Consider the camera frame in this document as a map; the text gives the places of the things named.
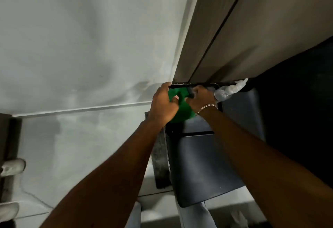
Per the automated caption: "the person's right hand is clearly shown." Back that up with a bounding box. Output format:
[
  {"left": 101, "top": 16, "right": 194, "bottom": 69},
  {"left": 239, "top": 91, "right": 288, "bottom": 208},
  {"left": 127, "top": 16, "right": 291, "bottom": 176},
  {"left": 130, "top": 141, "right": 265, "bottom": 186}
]
[{"left": 185, "top": 85, "right": 218, "bottom": 115}]

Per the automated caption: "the person's left hand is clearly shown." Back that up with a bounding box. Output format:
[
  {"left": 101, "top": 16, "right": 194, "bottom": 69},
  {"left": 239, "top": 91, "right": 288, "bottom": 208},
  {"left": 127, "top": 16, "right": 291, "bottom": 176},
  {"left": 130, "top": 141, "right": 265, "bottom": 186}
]
[{"left": 148, "top": 82, "right": 180, "bottom": 129}]

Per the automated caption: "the green cleaning cloth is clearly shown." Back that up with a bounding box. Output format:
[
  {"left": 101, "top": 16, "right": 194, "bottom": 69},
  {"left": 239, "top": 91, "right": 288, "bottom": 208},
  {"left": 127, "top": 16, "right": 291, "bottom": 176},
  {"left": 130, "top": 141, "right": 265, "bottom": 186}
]
[{"left": 168, "top": 87, "right": 196, "bottom": 124}]

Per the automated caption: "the person's right forearm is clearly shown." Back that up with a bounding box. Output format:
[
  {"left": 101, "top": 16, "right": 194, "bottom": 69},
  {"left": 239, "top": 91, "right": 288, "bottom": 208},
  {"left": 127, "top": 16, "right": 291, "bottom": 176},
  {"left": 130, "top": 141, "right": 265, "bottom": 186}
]
[{"left": 199, "top": 107, "right": 333, "bottom": 228}]

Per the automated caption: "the person's left forearm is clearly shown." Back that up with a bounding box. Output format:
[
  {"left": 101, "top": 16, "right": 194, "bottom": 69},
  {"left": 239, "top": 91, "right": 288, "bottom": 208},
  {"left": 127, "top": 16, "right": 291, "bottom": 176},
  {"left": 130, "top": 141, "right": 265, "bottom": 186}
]
[{"left": 39, "top": 120, "right": 167, "bottom": 228}]

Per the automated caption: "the clear plastic spray bottle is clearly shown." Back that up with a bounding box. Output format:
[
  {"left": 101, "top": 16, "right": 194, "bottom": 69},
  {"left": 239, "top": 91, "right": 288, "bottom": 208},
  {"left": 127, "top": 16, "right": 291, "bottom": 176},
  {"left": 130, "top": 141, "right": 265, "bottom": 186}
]
[{"left": 214, "top": 78, "right": 249, "bottom": 103}]

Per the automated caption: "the black mini fridge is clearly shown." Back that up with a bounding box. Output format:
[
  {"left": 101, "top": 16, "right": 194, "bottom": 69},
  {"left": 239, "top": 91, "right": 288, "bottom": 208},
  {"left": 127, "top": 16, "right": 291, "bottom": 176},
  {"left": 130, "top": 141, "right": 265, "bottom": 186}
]
[{"left": 164, "top": 82, "right": 266, "bottom": 208}]

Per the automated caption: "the grey speckled stone slab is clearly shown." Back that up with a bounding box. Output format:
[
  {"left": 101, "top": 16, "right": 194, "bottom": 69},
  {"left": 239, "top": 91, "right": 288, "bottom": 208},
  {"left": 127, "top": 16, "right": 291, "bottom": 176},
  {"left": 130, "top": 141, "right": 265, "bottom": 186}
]
[{"left": 144, "top": 111, "right": 173, "bottom": 190}]

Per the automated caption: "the brown wooden cabinet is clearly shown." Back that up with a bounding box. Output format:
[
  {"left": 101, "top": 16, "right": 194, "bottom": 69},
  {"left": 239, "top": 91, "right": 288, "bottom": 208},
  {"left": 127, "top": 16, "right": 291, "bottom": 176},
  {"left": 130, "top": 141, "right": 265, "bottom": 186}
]
[{"left": 173, "top": 0, "right": 333, "bottom": 85}]

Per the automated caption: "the dark shoe rack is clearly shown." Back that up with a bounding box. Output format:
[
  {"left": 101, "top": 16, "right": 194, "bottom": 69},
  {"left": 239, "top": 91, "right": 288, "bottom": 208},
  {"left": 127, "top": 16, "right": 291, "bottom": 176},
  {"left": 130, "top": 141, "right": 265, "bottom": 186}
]
[{"left": 0, "top": 113, "right": 23, "bottom": 228}]

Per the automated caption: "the white shoe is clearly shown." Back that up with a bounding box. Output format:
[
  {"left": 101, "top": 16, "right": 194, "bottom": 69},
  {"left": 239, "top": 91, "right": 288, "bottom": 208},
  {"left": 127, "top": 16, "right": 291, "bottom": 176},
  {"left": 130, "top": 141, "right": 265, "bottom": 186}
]
[
  {"left": 0, "top": 158, "right": 26, "bottom": 178},
  {"left": 0, "top": 201, "right": 20, "bottom": 222}
]

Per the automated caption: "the silver chain bracelet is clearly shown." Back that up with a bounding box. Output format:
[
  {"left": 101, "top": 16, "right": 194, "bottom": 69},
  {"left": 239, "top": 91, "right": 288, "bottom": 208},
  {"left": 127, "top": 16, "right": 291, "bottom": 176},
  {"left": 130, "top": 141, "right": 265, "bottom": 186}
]
[{"left": 195, "top": 103, "right": 219, "bottom": 115}]

